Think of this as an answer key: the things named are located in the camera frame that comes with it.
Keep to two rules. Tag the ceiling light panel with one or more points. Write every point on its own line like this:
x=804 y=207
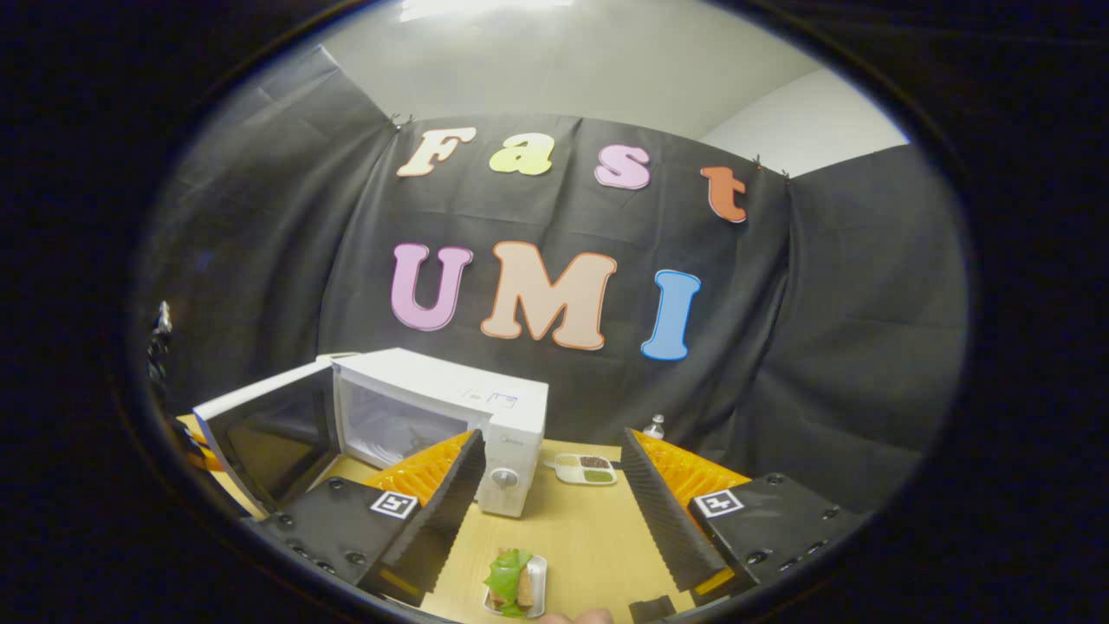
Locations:
x=485 y=7

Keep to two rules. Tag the black backdrop cloth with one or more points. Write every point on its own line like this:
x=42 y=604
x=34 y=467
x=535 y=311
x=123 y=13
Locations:
x=823 y=347

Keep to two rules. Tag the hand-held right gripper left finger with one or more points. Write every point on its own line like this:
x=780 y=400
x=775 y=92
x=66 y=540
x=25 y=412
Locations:
x=450 y=511

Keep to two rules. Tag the small white food plate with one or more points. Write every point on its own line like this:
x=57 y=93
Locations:
x=539 y=585

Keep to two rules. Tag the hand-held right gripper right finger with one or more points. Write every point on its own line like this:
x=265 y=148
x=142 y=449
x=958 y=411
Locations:
x=663 y=511

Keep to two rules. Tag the white microwave oven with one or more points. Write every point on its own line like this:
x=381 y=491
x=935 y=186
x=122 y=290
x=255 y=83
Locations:
x=416 y=381

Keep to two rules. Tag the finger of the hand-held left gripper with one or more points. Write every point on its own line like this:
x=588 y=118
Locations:
x=196 y=451

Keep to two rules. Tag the small clear bottle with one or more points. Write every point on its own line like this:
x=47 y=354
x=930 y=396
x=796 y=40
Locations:
x=655 y=427

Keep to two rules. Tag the green lettuce sandwich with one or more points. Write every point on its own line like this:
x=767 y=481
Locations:
x=507 y=574

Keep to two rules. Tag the white divided dish of beans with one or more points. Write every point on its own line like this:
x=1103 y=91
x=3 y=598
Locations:
x=586 y=470

